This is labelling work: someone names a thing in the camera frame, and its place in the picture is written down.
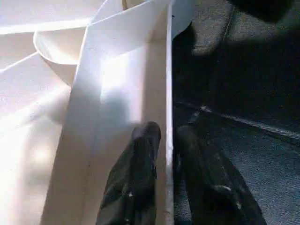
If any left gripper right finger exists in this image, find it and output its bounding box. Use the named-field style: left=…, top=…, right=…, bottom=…
left=177, top=125, right=268, bottom=225

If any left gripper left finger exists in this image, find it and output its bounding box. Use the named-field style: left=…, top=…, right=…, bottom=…
left=96, top=121, right=162, bottom=225

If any white plastic table top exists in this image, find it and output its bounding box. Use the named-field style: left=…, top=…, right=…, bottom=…
left=0, top=0, right=195, bottom=225

